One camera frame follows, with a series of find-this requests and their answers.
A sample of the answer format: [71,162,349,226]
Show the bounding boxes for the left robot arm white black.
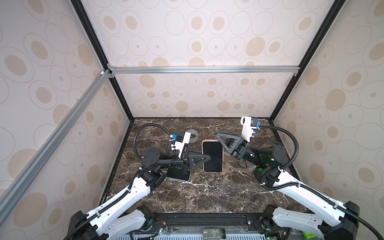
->
[65,146,211,240]

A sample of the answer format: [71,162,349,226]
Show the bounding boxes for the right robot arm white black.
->
[215,132,360,240]

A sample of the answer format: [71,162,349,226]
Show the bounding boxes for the clear tape roll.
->
[187,129,199,144]

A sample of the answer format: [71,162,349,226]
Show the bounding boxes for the green circuit board module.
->
[203,228,226,240]

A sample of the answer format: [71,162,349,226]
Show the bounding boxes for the green plastic part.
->
[302,231,320,240]

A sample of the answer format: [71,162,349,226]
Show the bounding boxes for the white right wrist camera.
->
[241,116,261,142]

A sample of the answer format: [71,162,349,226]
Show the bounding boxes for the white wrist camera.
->
[241,116,261,142]
[170,132,191,159]

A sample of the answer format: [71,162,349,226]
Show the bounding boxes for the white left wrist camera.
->
[170,132,191,159]

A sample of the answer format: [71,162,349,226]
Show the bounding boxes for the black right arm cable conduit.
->
[257,124,384,240]

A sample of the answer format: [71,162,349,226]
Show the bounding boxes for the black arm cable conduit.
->
[62,122,173,240]
[257,124,384,240]

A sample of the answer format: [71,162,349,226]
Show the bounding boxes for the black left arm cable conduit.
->
[62,122,173,240]

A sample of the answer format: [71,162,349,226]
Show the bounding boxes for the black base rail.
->
[135,213,288,234]

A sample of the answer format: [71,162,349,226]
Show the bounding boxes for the silver aluminium rail back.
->
[111,66,300,74]

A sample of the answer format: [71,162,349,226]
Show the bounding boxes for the silver aluminium rail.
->
[111,66,300,74]
[1,70,112,224]

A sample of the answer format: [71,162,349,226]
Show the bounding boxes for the silver aluminium rail left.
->
[1,70,112,224]

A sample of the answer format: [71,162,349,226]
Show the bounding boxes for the black corner frame post right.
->
[269,0,347,124]

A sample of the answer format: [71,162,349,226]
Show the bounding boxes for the black corner frame post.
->
[70,0,135,122]
[269,0,347,124]

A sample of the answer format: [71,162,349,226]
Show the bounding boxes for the black corner frame post left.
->
[70,0,135,122]

